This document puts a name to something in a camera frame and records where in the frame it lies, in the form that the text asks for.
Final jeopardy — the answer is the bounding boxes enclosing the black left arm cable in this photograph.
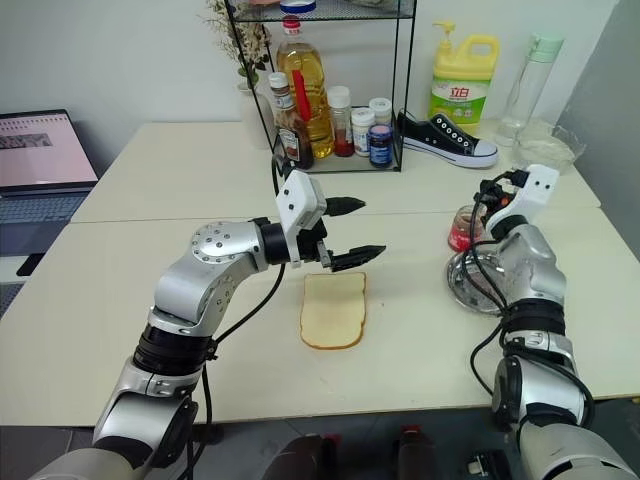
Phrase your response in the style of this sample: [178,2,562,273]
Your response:
[187,153,296,480]

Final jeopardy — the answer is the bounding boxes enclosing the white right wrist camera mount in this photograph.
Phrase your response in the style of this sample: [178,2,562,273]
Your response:
[486,164,561,237]

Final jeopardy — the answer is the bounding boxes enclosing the white vase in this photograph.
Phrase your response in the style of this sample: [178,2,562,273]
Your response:
[236,81,275,152]

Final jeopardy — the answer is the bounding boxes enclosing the white lidded seasoning jar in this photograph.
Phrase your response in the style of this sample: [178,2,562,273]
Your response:
[350,107,377,157]
[368,97,393,129]

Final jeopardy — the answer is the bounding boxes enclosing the red spice jar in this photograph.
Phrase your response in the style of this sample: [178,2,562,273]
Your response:
[327,85,356,158]

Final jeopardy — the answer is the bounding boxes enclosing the blue labelled jar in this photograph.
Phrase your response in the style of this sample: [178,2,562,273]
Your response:
[366,124,395,169]

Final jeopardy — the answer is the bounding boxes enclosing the white bread slice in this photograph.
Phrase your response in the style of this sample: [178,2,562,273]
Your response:
[299,271,368,351]

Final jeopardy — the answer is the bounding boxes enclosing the open laptop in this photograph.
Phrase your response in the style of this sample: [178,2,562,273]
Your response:
[0,109,102,227]

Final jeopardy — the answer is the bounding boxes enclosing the yellow detergent bottle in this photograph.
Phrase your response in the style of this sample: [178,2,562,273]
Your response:
[427,20,502,137]

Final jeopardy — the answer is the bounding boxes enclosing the brown sauce bottle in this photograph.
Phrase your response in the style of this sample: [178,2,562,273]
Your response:
[267,72,316,171]

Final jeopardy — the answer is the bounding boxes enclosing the cooking oil bottle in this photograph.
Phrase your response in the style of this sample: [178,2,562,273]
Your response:
[275,14,336,160]

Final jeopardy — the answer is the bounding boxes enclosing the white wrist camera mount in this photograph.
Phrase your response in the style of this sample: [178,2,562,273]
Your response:
[486,164,561,237]
[273,169,329,264]

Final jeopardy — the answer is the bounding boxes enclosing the red jam jar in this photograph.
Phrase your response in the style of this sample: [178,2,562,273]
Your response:
[446,203,489,254]

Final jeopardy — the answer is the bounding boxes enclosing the dark rounded shape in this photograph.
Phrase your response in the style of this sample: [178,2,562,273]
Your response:
[261,433,345,480]
[396,424,440,480]

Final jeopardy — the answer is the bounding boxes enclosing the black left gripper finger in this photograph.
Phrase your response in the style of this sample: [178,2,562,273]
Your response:
[325,196,368,219]
[330,244,388,274]

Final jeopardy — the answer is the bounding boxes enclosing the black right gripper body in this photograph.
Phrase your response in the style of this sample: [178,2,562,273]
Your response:
[478,178,508,214]

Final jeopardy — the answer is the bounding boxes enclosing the clear bottle green cap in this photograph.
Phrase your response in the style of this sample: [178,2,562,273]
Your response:
[494,33,566,148]

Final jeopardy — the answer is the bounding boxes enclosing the black canvas sneaker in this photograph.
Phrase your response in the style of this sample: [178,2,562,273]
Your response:
[395,109,501,168]

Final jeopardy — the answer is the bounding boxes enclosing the shiny metal plate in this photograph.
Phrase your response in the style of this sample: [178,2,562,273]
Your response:
[444,248,512,316]

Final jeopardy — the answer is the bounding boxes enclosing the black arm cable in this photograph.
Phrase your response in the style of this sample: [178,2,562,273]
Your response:
[461,169,596,432]
[187,153,296,480]

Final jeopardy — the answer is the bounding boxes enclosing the blue rimmed white lid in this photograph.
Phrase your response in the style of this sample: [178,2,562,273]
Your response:
[279,0,318,16]

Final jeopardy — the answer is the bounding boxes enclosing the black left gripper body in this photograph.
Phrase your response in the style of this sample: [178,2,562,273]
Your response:
[298,221,336,274]

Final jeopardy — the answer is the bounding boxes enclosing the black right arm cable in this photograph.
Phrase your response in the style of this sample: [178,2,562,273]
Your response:
[461,169,596,432]

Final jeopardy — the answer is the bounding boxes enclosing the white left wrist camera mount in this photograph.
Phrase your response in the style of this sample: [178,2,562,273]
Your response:
[273,169,329,264]

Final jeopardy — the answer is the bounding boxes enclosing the black wire shelf rack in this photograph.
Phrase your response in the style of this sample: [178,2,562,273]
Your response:
[224,0,418,175]

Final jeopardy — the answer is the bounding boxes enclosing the clear plastic bag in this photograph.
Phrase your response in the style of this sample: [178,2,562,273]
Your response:
[513,117,587,175]

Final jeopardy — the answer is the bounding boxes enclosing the black phone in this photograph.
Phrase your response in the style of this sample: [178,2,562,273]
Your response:
[16,252,47,278]

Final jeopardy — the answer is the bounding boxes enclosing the dried flower bunch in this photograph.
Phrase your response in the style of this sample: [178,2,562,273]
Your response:
[206,0,275,87]

